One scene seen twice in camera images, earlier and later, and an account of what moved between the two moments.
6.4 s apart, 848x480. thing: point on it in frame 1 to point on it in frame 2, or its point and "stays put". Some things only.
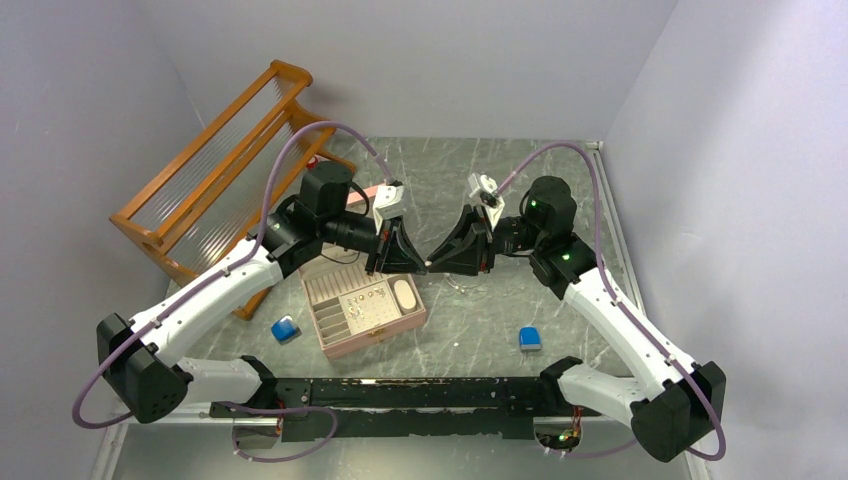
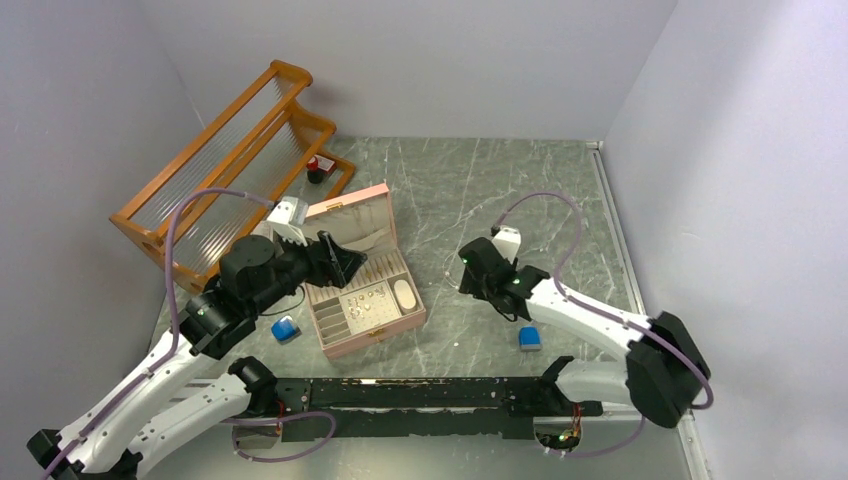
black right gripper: x=469 y=249 to x=470 y=285
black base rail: x=339 y=410 stays put
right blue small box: x=530 y=339 stays put
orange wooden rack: x=232 y=178 stays put
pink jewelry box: x=351 y=308 stays put
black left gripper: x=395 y=253 to x=331 y=263
